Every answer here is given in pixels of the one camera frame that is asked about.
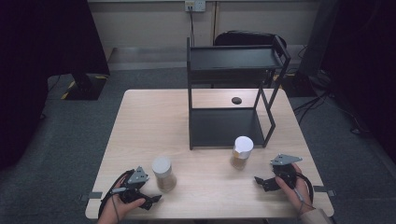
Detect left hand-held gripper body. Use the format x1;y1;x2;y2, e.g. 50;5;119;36
120;165;150;205

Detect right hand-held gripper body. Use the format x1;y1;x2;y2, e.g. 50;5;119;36
269;153;304;190

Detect plain white-lid glass jar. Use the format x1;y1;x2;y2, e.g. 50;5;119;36
151;156;177;193

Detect labelled white-lid glass jar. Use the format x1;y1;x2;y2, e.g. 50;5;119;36
229;135;255;171

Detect black metal shelf rack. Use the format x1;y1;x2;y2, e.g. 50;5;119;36
186;35;292;151

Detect person's right hand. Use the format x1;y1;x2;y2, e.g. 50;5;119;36
275;162;314;217

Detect person's left hand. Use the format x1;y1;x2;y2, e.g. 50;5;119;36
97;175;147;224

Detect black stand base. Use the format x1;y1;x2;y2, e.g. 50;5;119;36
60;73;109;101

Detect grey upright panel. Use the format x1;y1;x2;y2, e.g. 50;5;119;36
298;0;341;77

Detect dark curtain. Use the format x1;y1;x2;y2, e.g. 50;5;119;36
0;0;111;172
320;0;396;162

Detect black chair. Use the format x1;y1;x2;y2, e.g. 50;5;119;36
213;30;288;49

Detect left gripper thin grey cable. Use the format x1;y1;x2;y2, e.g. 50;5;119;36
110;186;129;224

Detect gripper thin grey cable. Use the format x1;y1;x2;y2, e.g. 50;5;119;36
292;186;316;217
110;186;129;224

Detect right gripper thin grey cable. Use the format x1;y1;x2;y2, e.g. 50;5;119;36
292;186;316;217

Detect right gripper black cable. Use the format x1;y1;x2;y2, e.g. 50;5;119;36
293;172;316;208

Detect grey table edge bracket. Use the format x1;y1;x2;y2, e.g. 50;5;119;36
312;185;337;198
78;191;104;202

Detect black floor cables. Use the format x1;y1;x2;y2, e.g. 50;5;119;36
291;89;375;138

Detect beige wall conduit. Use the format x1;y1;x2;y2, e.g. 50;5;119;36
212;1;220;45

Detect black wall power cable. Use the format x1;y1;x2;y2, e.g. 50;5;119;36
188;7;196;48

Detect white wall socket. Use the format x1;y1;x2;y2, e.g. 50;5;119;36
184;0;207;13

